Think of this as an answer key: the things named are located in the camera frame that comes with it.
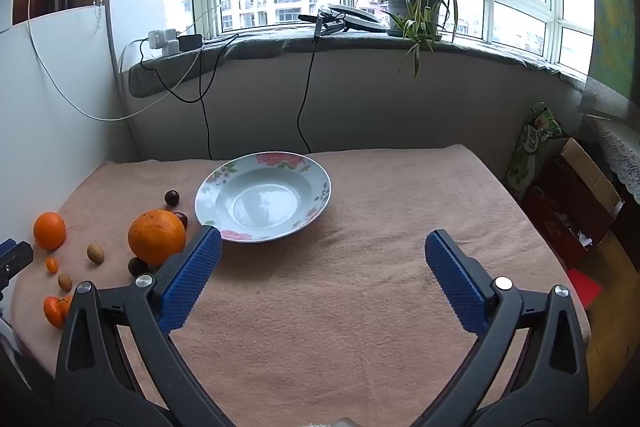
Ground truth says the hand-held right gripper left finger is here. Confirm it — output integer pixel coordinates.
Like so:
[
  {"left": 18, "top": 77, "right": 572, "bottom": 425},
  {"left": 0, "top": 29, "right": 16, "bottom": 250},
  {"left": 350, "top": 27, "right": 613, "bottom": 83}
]
[{"left": 55, "top": 225, "right": 236, "bottom": 427}]

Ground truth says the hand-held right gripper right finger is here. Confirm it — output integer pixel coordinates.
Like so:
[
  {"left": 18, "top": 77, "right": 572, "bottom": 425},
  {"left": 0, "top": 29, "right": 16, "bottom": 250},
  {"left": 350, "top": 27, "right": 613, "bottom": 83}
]
[{"left": 407, "top": 229, "right": 590, "bottom": 427}]

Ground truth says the smooth orange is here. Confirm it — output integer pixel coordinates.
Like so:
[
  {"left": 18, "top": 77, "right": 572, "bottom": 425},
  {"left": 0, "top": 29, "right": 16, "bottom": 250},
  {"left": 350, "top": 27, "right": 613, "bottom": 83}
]
[{"left": 33, "top": 211, "right": 67, "bottom": 252}]

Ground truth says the large rough-skinned orange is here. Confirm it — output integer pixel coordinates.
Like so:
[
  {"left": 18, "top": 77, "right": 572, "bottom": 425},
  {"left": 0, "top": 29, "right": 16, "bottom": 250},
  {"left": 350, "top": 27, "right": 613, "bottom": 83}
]
[{"left": 128, "top": 210, "right": 187, "bottom": 267}]

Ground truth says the floral white plate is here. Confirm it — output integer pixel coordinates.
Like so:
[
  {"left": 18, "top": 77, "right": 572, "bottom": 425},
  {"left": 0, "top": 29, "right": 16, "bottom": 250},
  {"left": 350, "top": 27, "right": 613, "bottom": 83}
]
[{"left": 194, "top": 152, "right": 332, "bottom": 244}]

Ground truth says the white foam board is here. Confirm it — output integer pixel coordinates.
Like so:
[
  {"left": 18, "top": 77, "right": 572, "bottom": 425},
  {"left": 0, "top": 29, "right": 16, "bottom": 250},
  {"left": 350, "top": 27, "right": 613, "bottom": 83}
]
[{"left": 0, "top": 4, "right": 141, "bottom": 248}]

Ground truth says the red paper sheet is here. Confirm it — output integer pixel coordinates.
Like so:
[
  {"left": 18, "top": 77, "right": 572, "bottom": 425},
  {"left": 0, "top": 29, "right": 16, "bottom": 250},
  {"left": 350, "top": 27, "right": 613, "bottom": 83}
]
[{"left": 565, "top": 268, "right": 604, "bottom": 310}]

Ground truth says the red cardboard box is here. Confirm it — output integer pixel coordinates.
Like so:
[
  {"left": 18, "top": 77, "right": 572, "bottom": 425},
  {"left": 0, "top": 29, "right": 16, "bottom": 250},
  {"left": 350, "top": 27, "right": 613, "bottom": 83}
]
[{"left": 520, "top": 138, "right": 626, "bottom": 268}]

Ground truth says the green snack bag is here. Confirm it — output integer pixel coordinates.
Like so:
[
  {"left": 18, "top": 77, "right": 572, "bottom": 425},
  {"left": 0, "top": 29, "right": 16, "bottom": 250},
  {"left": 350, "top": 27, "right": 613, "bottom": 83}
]
[{"left": 506, "top": 103, "right": 563, "bottom": 202}]

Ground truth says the white lace cloth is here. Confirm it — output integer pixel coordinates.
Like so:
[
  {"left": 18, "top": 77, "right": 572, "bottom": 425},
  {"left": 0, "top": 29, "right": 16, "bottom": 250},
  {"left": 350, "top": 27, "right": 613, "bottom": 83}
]
[{"left": 582, "top": 114, "right": 640, "bottom": 205}]

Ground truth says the grey windowsill cloth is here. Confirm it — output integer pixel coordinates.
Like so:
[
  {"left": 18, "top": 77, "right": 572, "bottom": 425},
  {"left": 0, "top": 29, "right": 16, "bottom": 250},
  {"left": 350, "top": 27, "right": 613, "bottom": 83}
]
[{"left": 127, "top": 29, "right": 591, "bottom": 98}]

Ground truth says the potted spider plant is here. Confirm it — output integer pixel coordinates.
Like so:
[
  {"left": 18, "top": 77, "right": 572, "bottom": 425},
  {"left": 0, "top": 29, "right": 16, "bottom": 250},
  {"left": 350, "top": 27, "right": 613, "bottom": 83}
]
[{"left": 350, "top": 0, "right": 473, "bottom": 80}]

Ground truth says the black power cable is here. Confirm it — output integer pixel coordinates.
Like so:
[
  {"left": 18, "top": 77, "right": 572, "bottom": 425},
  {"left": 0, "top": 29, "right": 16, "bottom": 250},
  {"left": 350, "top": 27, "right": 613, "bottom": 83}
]
[{"left": 140, "top": 32, "right": 241, "bottom": 160}]

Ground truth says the white cable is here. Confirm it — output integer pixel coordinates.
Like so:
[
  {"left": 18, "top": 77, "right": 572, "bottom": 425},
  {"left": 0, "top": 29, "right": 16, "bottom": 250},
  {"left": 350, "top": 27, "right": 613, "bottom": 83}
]
[{"left": 25, "top": 0, "right": 223, "bottom": 122}]

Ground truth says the black cable with inline adapter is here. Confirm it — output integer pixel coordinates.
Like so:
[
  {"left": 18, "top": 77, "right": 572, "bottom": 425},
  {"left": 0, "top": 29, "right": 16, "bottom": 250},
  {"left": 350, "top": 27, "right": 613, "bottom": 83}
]
[{"left": 297, "top": 19, "right": 322, "bottom": 155}]

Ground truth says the yellow green wall painting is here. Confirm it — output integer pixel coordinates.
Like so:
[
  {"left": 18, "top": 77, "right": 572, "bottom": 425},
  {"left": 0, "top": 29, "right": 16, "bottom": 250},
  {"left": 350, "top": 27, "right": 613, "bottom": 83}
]
[{"left": 577, "top": 0, "right": 640, "bottom": 122}]

